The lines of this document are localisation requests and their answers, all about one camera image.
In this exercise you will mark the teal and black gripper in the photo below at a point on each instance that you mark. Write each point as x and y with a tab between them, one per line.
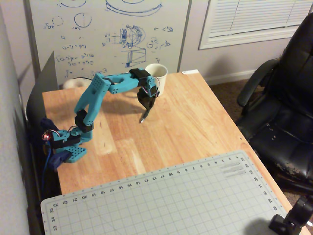
145	100

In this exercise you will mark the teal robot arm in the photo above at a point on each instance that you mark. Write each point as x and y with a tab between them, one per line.
95	95

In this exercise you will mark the silver and black pen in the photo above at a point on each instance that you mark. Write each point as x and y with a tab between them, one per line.
144	117

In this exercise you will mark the white ceramic mug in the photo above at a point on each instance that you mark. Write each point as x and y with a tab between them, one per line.
161	76

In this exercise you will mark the white tape roll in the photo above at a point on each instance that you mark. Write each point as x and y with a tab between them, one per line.
73	83

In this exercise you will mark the whiteboard with blue drawings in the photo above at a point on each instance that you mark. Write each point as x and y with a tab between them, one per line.
110	34

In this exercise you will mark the grey cutting mat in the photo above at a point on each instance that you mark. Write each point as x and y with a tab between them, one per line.
166	198

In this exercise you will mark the dark grey flat panel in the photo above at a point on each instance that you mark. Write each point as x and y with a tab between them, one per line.
41	90

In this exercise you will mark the controller board with red light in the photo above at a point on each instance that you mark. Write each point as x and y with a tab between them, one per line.
46	136

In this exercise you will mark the dark blue table clamp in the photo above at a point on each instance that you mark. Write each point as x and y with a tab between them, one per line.
57	160

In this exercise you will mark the white window blinds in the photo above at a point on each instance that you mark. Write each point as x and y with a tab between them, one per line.
254	19

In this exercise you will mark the black leather office chair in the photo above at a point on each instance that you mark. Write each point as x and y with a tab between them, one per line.
288	107

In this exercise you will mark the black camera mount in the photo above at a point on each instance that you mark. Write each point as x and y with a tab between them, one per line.
291	218

